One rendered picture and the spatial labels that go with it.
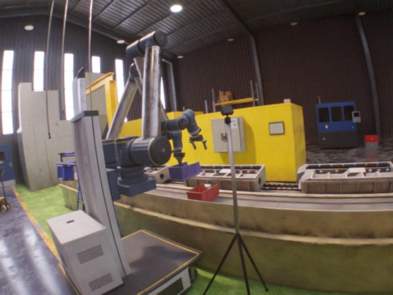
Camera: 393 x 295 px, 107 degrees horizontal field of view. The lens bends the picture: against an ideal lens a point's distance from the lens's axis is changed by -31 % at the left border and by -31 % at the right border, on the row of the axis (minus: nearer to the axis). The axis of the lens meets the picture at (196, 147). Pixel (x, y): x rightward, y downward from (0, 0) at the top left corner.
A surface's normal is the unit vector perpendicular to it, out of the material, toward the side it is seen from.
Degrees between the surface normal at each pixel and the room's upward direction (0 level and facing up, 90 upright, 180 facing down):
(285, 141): 90
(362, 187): 100
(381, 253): 90
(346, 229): 90
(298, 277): 90
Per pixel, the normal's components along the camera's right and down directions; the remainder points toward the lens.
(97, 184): 0.76, -0.03
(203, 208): -0.54, 0.14
